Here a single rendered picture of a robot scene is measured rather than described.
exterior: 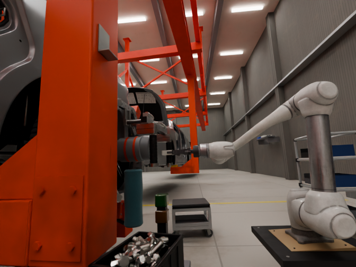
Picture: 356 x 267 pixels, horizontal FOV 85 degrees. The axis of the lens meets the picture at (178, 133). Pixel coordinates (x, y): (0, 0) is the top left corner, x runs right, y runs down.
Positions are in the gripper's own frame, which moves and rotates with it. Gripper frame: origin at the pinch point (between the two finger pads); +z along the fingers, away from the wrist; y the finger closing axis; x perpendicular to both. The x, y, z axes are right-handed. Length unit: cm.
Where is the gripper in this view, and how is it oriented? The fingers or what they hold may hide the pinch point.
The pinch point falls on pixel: (167, 152)
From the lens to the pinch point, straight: 124.3
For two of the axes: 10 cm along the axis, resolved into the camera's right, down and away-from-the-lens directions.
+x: -0.4, -9.9, 1.5
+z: -9.8, 0.7, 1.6
